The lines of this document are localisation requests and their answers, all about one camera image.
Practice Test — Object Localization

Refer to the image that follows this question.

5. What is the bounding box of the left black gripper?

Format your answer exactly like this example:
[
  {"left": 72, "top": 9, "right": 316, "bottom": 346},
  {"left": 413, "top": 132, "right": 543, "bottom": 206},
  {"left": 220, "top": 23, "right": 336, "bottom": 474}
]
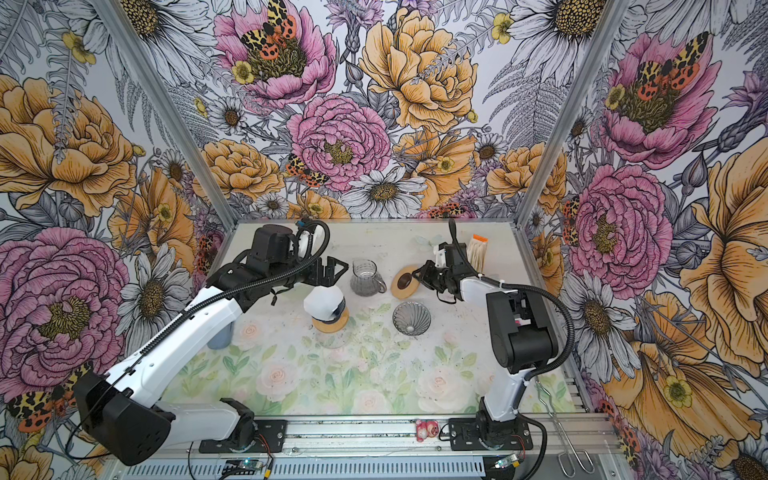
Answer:
[{"left": 270, "top": 253, "right": 348, "bottom": 288}]

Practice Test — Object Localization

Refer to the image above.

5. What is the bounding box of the coffee filter pack orange top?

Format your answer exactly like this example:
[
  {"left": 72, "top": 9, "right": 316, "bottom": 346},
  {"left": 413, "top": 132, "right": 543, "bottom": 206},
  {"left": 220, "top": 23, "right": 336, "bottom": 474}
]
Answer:
[{"left": 467, "top": 234, "right": 488, "bottom": 273}]

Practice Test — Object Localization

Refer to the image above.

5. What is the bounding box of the wooden dripper ring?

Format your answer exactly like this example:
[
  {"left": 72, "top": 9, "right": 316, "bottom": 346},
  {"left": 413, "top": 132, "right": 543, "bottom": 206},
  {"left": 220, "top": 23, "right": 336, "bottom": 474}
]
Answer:
[
  {"left": 311, "top": 311, "right": 351, "bottom": 335},
  {"left": 389, "top": 265, "right": 422, "bottom": 301}
]

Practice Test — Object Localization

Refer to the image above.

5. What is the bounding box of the grey glass dripper cone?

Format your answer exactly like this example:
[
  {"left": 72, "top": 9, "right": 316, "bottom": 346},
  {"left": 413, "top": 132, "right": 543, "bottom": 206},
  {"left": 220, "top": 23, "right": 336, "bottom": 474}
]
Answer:
[{"left": 392, "top": 301, "right": 432, "bottom": 337}]

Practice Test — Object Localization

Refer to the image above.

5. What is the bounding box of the white paper coffee filter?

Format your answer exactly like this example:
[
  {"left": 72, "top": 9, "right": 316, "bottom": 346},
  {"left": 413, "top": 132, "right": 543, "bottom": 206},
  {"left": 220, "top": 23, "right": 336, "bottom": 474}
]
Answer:
[{"left": 303, "top": 286, "right": 346, "bottom": 324}]

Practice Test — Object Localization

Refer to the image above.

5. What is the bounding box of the grey ribbed glass pitcher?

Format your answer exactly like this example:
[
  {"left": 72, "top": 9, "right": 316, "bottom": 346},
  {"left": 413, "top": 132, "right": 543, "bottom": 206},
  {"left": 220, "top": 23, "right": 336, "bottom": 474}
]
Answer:
[{"left": 350, "top": 259, "right": 387, "bottom": 297}]

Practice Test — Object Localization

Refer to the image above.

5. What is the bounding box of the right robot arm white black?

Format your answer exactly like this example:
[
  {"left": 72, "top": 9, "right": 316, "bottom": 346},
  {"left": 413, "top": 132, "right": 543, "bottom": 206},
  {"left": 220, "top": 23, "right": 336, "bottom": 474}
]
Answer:
[{"left": 414, "top": 219, "right": 559, "bottom": 452}]

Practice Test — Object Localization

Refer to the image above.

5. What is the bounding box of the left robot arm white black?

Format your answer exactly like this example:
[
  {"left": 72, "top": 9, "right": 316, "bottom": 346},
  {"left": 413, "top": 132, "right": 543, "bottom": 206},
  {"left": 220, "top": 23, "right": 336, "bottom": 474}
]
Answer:
[{"left": 74, "top": 219, "right": 349, "bottom": 466}]

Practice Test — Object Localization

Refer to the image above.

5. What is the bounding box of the grey blue oval pad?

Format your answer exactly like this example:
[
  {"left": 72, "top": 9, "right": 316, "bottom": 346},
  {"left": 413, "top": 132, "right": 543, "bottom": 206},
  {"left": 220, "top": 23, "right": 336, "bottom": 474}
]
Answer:
[{"left": 207, "top": 322, "right": 235, "bottom": 350}]

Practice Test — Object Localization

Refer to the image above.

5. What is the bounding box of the green circuit board right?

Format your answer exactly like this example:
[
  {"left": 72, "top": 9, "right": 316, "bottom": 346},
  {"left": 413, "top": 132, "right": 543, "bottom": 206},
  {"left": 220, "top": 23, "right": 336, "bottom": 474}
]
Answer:
[{"left": 493, "top": 453, "right": 520, "bottom": 470}]

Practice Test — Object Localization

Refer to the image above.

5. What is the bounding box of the green circuit board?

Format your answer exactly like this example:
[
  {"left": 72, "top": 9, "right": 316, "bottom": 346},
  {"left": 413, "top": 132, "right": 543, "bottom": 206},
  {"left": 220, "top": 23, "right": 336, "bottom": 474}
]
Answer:
[
  {"left": 493, "top": 453, "right": 520, "bottom": 470},
  {"left": 221, "top": 458, "right": 270, "bottom": 478}
]

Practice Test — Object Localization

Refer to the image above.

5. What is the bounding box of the green circuit board left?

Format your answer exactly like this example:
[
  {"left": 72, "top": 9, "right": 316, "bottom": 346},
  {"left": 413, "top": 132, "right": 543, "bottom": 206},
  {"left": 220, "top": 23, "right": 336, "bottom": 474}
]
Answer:
[{"left": 221, "top": 458, "right": 270, "bottom": 478}]

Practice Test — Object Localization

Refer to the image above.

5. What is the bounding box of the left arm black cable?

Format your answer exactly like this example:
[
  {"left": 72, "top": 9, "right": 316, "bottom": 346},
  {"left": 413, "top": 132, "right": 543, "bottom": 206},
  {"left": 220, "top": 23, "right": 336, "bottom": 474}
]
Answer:
[{"left": 62, "top": 219, "right": 332, "bottom": 460}]

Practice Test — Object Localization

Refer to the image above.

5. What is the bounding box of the pink toy on rail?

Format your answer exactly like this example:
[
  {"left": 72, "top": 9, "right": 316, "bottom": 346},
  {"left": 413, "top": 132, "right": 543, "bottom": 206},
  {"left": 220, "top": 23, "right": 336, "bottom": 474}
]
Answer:
[{"left": 415, "top": 419, "right": 441, "bottom": 443}]

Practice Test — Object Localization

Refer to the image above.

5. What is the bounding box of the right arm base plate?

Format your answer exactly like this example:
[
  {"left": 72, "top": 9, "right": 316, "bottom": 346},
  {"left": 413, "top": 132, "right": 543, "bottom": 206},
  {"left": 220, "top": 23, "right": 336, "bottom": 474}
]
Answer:
[{"left": 448, "top": 418, "right": 533, "bottom": 451}]

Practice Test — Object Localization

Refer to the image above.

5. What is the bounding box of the aluminium front rail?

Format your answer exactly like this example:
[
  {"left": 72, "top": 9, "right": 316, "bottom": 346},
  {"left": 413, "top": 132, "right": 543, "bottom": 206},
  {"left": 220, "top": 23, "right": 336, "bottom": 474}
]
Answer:
[{"left": 98, "top": 413, "right": 633, "bottom": 479}]

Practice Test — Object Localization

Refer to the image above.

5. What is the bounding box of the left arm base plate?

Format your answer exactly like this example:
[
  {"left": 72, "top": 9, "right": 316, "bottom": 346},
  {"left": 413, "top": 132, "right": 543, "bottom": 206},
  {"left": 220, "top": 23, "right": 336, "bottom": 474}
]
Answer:
[{"left": 198, "top": 419, "right": 288, "bottom": 454}]

